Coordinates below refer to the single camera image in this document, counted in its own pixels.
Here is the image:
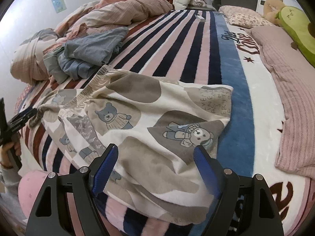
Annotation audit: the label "bear print pajama pants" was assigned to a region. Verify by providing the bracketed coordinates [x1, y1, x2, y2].
[29, 66, 233, 225]

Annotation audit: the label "person left hand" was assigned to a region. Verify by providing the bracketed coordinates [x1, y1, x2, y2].
[1, 133, 21, 171]

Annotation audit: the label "grey blue folded clothes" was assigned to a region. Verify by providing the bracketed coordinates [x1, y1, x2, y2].
[43, 27, 129, 84]

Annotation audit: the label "pink ribbed pillow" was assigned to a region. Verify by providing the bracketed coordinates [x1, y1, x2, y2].
[249, 26, 314, 178]

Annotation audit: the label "pink striped crumpled duvet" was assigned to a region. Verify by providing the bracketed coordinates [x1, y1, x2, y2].
[10, 0, 172, 85]

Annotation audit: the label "striped fleece bed blanket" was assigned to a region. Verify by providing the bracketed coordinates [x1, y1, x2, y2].
[14, 9, 313, 236]

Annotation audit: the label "green avocado plush toy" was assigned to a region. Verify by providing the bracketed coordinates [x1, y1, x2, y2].
[278, 6, 314, 67]

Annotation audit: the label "floral pink pillow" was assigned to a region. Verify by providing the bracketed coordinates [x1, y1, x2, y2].
[218, 5, 273, 29]

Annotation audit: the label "small white remote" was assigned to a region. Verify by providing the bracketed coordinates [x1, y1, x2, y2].
[195, 14, 205, 22]

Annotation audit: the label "tan bear plush toy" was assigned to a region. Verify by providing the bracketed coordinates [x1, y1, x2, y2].
[263, 0, 285, 26]

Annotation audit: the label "blue wall poster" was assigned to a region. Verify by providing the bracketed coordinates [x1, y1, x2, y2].
[51, 0, 67, 13]

